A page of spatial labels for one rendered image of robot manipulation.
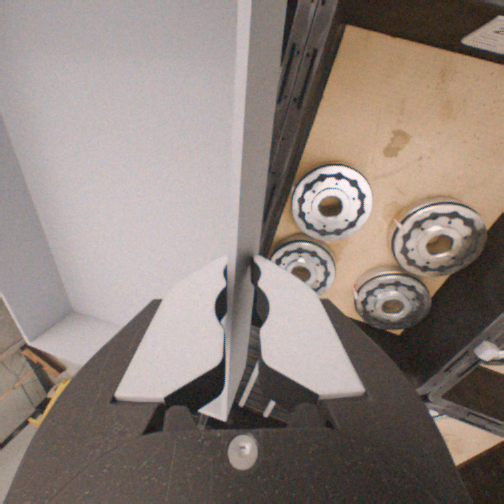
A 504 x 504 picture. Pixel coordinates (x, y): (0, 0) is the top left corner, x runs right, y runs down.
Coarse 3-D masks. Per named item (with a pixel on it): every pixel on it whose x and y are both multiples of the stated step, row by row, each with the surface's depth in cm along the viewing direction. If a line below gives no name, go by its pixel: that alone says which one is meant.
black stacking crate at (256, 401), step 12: (252, 348) 53; (252, 360) 55; (240, 384) 60; (240, 396) 63; (252, 396) 61; (264, 396) 60; (240, 408) 63; (252, 408) 64; (264, 408) 63; (276, 408) 61; (216, 420) 60; (228, 420) 60; (240, 420) 61; (252, 420) 62; (264, 420) 62; (276, 420) 63; (288, 420) 62
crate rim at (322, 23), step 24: (336, 0) 18; (480, 0) 16; (312, 24) 19; (312, 48) 20; (312, 72) 20; (288, 120) 22; (288, 144) 23; (264, 216) 29; (480, 336) 27; (456, 360) 30; (432, 384) 32
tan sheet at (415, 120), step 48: (384, 48) 26; (432, 48) 25; (336, 96) 29; (384, 96) 27; (432, 96) 26; (480, 96) 25; (336, 144) 31; (384, 144) 30; (432, 144) 28; (480, 144) 27; (384, 192) 32; (432, 192) 31; (480, 192) 29; (336, 240) 37; (384, 240) 35; (432, 240) 33; (336, 288) 41; (432, 288) 36
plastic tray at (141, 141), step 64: (0, 0) 13; (64, 0) 12; (128, 0) 12; (192, 0) 11; (256, 0) 7; (0, 64) 15; (64, 64) 14; (128, 64) 13; (192, 64) 12; (256, 64) 8; (0, 128) 17; (64, 128) 16; (128, 128) 15; (192, 128) 14; (256, 128) 10; (0, 192) 18; (64, 192) 18; (128, 192) 17; (192, 192) 15; (256, 192) 12; (0, 256) 19; (64, 256) 22; (128, 256) 20; (192, 256) 18; (64, 320) 25; (128, 320) 24
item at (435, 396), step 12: (468, 360) 29; (480, 360) 29; (456, 372) 30; (468, 372) 30; (444, 384) 32; (432, 396) 33; (456, 408) 33; (468, 408) 33; (480, 420) 33; (492, 420) 32
